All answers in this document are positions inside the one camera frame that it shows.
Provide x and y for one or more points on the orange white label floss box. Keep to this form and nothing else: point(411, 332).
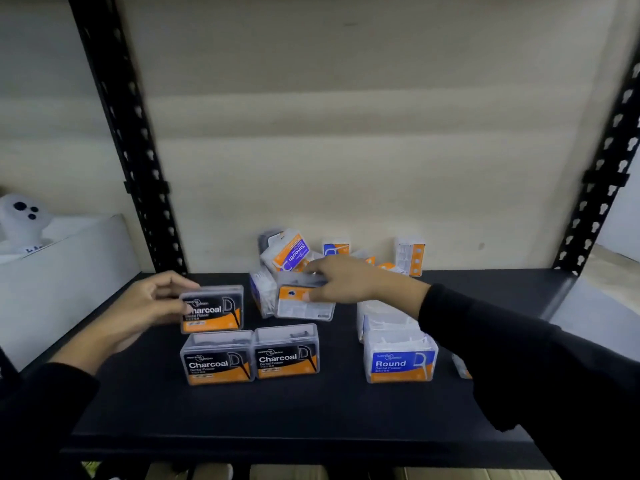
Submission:
point(302, 307)

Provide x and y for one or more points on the person's right hand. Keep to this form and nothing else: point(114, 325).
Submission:
point(352, 282)

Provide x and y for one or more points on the blue label floss pick box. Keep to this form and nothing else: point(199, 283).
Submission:
point(382, 314)
point(461, 367)
point(400, 358)

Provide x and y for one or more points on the person's right thumb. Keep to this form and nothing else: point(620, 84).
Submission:
point(317, 294)

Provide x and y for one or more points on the black perforated shelf upright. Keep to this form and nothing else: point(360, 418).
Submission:
point(127, 129)
point(607, 169)

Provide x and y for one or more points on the white ghost plush toy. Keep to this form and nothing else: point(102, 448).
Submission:
point(22, 219)

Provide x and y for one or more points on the person's left forearm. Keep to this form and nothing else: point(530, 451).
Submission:
point(45, 409)

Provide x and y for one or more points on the person's right forearm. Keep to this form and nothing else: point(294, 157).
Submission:
point(525, 369)

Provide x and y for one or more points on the white storage bin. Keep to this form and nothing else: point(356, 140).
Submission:
point(65, 289)

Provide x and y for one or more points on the person's left thumb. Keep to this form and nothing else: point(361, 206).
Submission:
point(172, 307)

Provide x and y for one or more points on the person's left hand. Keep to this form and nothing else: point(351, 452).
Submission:
point(135, 312)

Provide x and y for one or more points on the black label floss pick box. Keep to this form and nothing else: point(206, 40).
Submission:
point(218, 359)
point(286, 353)
point(215, 312)

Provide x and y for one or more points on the black metal shelf board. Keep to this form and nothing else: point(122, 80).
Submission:
point(300, 419)

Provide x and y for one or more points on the pile of mixed floss packs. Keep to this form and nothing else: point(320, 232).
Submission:
point(291, 252)

